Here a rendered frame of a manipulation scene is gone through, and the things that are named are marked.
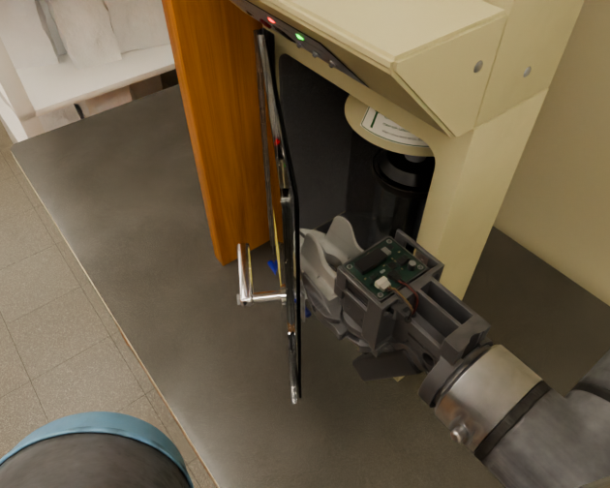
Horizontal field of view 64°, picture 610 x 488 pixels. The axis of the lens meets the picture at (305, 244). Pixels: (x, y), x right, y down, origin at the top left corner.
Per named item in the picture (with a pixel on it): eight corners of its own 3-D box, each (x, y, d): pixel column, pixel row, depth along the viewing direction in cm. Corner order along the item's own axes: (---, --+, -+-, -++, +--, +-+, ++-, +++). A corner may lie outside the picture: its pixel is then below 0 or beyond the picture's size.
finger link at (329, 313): (328, 256, 48) (391, 314, 43) (328, 267, 49) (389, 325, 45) (290, 279, 46) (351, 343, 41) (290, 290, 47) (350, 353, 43)
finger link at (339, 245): (321, 185, 48) (387, 239, 44) (320, 227, 53) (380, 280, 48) (296, 198, 47) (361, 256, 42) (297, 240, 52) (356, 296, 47)
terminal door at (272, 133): (277, 247, 89) (262, 28, 59) (296, 408, 69) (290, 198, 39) (272, 248, 89) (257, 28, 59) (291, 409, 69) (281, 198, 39)
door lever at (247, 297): (278, 249, 62) (277, 234, 60) (286, 310, 56) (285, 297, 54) (235, 253, 62) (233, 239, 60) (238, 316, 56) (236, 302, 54)
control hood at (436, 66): (259, 6, 59) (253, -92, 51) (476, 131, 42) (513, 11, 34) (173, 33, 54) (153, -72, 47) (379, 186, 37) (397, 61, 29)
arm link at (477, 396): (522, 408, 41) (457, 472, 37) (477, 368, 43) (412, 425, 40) (557, 363, 35) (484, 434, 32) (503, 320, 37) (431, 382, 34)
